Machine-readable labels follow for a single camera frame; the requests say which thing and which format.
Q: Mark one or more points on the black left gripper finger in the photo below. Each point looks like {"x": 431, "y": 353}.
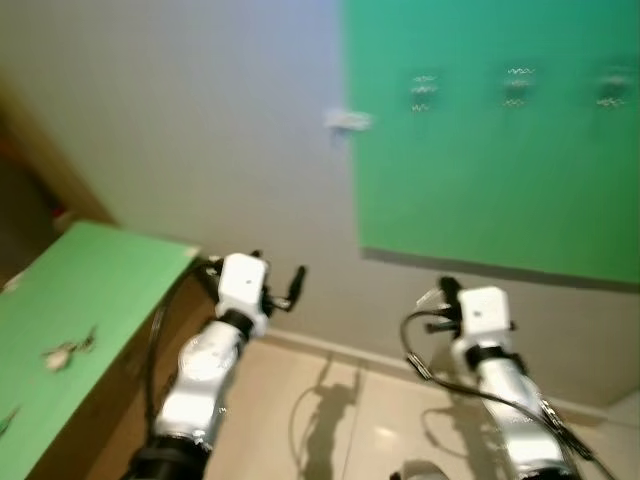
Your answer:
{"x": 298, "y": 282}

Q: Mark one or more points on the green topped table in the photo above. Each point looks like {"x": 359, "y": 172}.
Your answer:
{"x": 80, "y": 320}

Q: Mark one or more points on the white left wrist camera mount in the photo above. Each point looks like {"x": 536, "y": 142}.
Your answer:
{"x": 243, "y": 282}

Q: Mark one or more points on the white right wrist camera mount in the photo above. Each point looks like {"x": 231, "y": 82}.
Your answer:
{"x": 485, "y": 312}

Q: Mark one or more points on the grey robot leg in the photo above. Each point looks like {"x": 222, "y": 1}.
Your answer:
{"x": 420, "y": 471}

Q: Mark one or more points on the bunch of keys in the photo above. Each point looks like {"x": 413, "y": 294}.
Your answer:
{"x": 66, "y": 350}

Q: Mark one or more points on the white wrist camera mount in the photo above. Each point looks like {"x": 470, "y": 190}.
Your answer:
{"x": 243, "y": 282}
{"x": 485, "y": 312}

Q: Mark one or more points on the green wall board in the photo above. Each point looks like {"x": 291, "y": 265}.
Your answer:
{"x": 500, "y": 170}

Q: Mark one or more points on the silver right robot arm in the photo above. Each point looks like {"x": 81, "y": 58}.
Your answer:
{"x": 520, "y": 410}

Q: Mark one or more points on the brown wooden door frame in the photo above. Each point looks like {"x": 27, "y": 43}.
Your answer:
{"x": 50, "y": 160}

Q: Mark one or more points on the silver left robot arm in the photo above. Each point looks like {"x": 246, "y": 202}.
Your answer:
{"x": 200, "y": 380}

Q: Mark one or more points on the white wall clip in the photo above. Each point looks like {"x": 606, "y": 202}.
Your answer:
{"x": 348, "y": 120}

